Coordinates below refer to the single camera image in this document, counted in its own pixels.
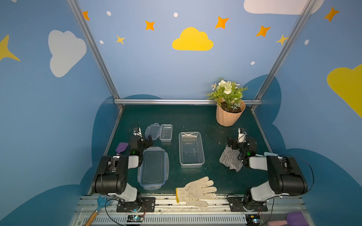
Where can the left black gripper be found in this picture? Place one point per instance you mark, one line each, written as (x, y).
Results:
(145, 141)

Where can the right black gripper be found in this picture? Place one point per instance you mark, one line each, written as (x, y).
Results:
(234, 144)

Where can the small lunch box lid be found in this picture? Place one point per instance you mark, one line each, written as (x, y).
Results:
(153, 131)

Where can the small clear lunch box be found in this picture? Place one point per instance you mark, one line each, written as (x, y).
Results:
(166, 133)

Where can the large lunch box lid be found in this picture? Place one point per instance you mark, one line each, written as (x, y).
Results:
(154, 171)

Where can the large clear lunch box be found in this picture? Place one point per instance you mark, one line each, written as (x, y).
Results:
(191, 150)

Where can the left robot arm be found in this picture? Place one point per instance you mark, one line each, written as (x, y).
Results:
(111, 177)

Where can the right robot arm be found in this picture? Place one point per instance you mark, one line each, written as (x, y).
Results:
(284, 174)

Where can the purple silicone spatula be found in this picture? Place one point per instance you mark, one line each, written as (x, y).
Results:
(121, 147)

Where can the teal silicone spatula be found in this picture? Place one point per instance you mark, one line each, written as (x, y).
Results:
(267, 154)

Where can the potted artificial flower plant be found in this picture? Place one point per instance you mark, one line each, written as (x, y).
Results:
(228, 97)

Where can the white knit work glove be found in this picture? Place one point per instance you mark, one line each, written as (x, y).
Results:
(196, 192)

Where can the right circuit board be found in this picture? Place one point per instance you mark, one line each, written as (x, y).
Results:
(253, 220)

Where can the circuit board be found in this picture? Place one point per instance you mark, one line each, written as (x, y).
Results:
(253, 220)
(135, 218)

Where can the left circuit board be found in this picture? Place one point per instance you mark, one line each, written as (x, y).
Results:
(135, 218)

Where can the purple pink toy shovel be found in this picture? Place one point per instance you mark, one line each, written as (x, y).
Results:
(293, 219)

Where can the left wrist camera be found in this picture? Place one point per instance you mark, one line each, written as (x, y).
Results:
(137, 132)

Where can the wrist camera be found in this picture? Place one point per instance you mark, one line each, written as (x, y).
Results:
(137, 132)
(242, 134)

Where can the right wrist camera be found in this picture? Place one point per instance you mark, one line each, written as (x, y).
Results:
(242, 134)

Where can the aluminium frame rear bar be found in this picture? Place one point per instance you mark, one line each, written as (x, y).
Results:
(164, 102)

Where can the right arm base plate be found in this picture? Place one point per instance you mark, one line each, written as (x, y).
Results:
(240, 204)

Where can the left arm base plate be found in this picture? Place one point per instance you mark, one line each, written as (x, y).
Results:
(144, 204)

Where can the aluminium front rail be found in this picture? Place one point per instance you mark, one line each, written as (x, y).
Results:
(167, 212)

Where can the blue rake wooden handle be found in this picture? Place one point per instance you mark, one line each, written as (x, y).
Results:
(103, 201)

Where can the aluminium frame left post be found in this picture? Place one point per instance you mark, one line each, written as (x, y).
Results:
(78, 14)

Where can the aluminium frame post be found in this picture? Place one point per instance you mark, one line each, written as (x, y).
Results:
(296, 30)
(78, 14)

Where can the aluminium frame right post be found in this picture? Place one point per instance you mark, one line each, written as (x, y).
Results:
(296, 30)

